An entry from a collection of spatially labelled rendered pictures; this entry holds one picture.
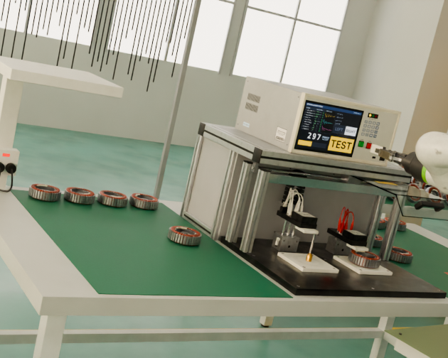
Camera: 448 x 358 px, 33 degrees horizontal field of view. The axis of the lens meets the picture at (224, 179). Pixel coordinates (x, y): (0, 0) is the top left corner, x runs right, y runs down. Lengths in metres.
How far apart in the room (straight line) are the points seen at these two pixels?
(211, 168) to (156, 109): 6.56
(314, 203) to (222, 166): 0.39
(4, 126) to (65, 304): 0.97
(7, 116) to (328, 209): 1.21
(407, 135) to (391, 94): 0.43
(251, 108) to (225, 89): 6.86
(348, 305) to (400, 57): 4.57
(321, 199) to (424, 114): 3.84
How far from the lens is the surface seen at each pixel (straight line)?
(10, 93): 2.68
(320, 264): 2.54
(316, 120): 2.56
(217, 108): 9.63
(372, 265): 2.66
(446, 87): 6.70
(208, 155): 2.74
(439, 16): 6.52
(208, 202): 2.71
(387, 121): 2.76
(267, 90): 2.70
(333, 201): 2.86
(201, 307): 2.06
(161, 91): 9.24
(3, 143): 2.71
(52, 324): 1.95
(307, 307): 2.26
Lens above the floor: 1.44
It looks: 10 degrees down
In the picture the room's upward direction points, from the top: 13 degrees clockwise
